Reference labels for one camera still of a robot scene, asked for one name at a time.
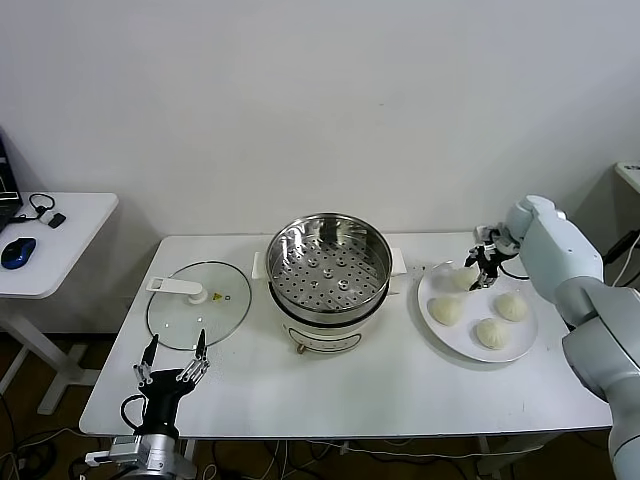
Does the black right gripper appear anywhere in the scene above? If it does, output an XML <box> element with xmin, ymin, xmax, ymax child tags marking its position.
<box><xmin>464</xmin><ymin>242</ymin><xmax>504</xmax><ymax>292</ymax></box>

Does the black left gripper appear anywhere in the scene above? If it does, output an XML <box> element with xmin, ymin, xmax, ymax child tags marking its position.
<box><xmin>132</xmin><ymin>328</ymin><xmax>211</xmax><ymax>436</ymax></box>

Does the stainless steel steamer basket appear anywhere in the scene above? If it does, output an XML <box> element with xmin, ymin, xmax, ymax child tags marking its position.
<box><xmin>264</xmin><ymin>213</ymin><xmax>393</xmax><ymax>321</ymax></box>

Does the white round plate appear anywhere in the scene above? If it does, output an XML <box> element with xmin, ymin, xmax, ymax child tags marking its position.
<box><xmin>417</xmin><ymin>259</ymin><xmax>540</xmax><ymax>364</ymax></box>

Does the white side table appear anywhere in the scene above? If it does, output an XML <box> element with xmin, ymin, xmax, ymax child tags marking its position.
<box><xmin>0</xmin><ymin>192</ymin><xmax>120</xmax><ymax>416</ymax></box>

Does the white electric cooker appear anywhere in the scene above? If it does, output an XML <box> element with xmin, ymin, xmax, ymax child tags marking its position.
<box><xmin>251</xmin><ymin>247</ymin><xmax>407</xmax><ymax>357</ymax></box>

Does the blue computer mouse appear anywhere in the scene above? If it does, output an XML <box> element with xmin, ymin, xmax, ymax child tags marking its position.
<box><xmin>0</xmin><ymin>237</ymin><xmax>38</xmax><ymax>270</ymax></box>

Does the black laptop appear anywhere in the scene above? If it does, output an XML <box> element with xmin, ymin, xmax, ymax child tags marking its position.
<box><xmin>0</xmin><ymin>127</ymin><xmax>24</xmax><ymax>234</ymax></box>

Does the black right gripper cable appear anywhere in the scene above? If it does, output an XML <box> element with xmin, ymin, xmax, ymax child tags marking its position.
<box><xmin>497</xmin><ymin>262</ymin><xmax>532</xmax><ymax>282</ymax></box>

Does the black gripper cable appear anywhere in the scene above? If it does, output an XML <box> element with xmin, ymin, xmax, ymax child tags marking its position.
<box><xmin>121</xmin><ymin>394</ymin><xmax>151</xmax><ymax>432</ymax></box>
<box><xmin>497</xmin><ymin>262</ymin><xmax>532</xmax><ymax>282</ymax></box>

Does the glass lid white handle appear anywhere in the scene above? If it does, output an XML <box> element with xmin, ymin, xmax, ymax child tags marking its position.
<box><xmin>146</xmin><ymin>259</ymin><xmax>252</xmax><ymax>351</ymax></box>

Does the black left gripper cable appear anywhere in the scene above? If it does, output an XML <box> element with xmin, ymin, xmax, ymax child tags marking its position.
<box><xmin>121</xmin><ymin>394</ymin><xmax>151</xmax><ymax>432</ymax></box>

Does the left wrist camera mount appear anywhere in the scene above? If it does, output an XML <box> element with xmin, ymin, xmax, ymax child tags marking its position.
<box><xmin>84</xmin><ymin>434</ymin><xmax>147</xmax><ymax>464</ymax></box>

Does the white power cable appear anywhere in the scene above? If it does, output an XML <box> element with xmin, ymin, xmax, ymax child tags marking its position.
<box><xmin>612</xmin><ymin>247</ymin><xmax>636</xmax><ymax>287</ymax></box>

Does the mixed floor cable tangle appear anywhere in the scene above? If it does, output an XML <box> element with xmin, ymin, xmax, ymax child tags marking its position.
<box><xmin>199</xmin><ymin>439</ymin><xmax>476</xmax><ymax>480</ymax></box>

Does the black floor cable bundle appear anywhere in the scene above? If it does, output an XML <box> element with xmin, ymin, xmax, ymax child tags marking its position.
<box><xmin>0</xmin><ymin>394</ymin><xmax>59</xmax><ymax>480</ymax></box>

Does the black earphone cable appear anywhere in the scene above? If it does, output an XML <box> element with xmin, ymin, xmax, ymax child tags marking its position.
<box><xmin>14</xmin><ymin>193</ymin><xmax>56</xmax><ymax>221</ymax></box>

